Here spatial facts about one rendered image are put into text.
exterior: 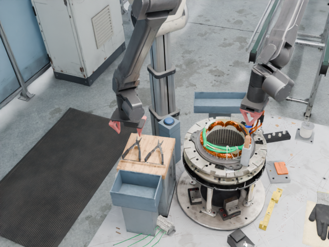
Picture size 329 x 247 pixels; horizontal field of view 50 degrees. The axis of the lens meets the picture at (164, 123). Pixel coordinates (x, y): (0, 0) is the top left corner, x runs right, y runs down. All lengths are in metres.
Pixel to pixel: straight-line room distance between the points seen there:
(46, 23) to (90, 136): 1.16
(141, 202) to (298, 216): 0.68
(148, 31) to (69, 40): 2.56
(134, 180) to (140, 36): 0.63
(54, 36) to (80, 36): 0.28
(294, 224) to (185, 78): 2.34
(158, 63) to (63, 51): 2.09
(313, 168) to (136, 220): 0.88
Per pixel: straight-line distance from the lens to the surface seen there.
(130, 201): 1.31
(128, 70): 1.08
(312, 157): 1.86
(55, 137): 3.16
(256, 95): 1.09
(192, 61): 3.91
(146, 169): 1.34
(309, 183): 1.75
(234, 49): 4.14
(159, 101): 1.71
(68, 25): 3.38
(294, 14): 1.07
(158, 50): 1.56
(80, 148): 3.00
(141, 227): 1.47
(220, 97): 1.71
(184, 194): 1.59
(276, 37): 1.05
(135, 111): 1.15
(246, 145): 1.25
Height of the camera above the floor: 2.08
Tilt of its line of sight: 42 degrees down
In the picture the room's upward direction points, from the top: 4 degrees counter-clockwise
